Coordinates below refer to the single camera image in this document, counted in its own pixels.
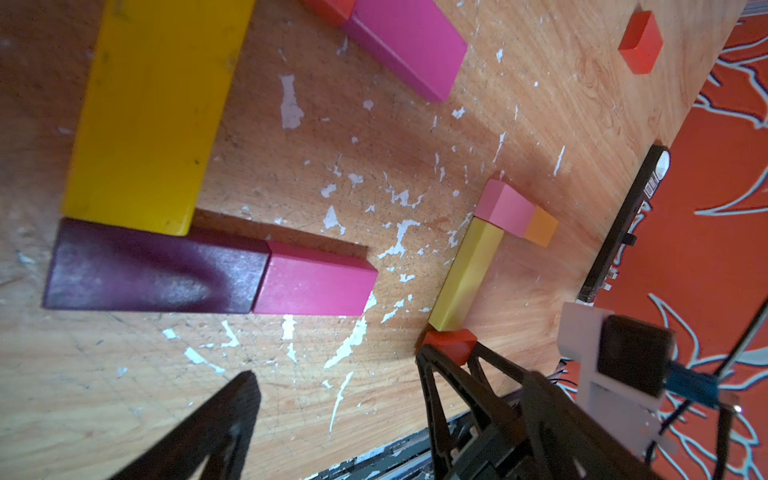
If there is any small red block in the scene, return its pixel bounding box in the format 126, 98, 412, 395
301, 0, 356, 27

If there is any pink long block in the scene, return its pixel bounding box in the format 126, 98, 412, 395
474, 179, 535, 237

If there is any red-orange small block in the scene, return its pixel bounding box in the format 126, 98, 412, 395
421, 329, 478, 366

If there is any long yellow block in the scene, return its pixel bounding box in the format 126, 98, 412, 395
62, 1, 254, 236

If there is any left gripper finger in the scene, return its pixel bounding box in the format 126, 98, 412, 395
112, 370, 261, 479

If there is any yellow-green block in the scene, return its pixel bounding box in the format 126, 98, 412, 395
429, 217, 504, 332

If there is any purple small block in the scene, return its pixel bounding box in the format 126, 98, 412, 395
42, 218, 270, 314

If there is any magenta long block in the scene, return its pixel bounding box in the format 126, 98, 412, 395
253, 241, 378, 317

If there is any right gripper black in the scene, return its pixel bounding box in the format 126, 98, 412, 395
416, 343, 660, 479

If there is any black remote-like tool strip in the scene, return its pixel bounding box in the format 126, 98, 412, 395
576, 144, 671, 304

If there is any small magenta block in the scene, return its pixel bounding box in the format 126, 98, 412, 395
341, 0, 468, 102

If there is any orange long block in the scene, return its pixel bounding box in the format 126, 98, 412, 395
523, 206, 559, 248

